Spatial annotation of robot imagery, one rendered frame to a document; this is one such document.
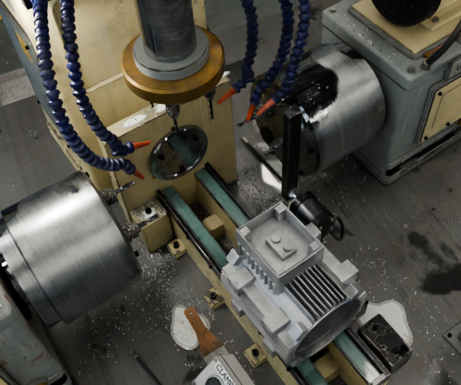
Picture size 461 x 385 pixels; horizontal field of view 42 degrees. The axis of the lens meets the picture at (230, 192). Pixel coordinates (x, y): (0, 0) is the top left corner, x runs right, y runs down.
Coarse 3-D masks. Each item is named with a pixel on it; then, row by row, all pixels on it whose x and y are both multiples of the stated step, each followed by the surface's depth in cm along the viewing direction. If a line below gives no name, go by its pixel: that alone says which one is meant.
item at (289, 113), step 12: (288, 120) 105; (300, 120) 106; (288, 132) 107; (300, 132) 109; (288, 144) 110; (300, 144) 112; (288, 156) 113; (288, 168) 116; (288, 180) 119; (288, 192) 122
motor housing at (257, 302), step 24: (240, 264) 108; (336, 264) 108; (264, 288) 105; (288, 288) 103; (312, 288) 101; (336, 288) 102; (264, 312) 103; (288, 312) 102; (312, 312) 99; (336, 312) 113; (264, 336) 107; (288, 336) 101; (312, 336) 113; (336, 336) 112; (288, 360) 105
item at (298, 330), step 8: (232, 248) 108; (232, 256) 107; (240, 256) 107; (232, 264) 107; (352, 288) 102; (360, 288) 103; (352, 296) 102; (352, 320) 112; (296, 328) 98; (304, 328) 99; (296, 336) 98; (304, 336) 99
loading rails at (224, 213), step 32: (160, 192) 136; (224, 192) 136; (192, 224) 132; (224, 224) 140; (192, 256) 138; (224, 256) 127; (224, 288) 126; (256, 352) 124; (352, 352) 113; (288, 384) 120; (320, 384) 110; (352, 384) 118; (384, 384) 113
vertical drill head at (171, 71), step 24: (144, 0) 89; (168, 0) 89; (144, 24) 93; (168, 24) 92; (192, 24) 96; (144, 48) 99; (168, 48) 96; (192, 48) 99; (216, 48) 103; (144, 72) 99; (168, 72) 98; (192, 72) 99; (216, 72) 100; (144, 96) 100; (168, 96) 98; (192, 96) 99
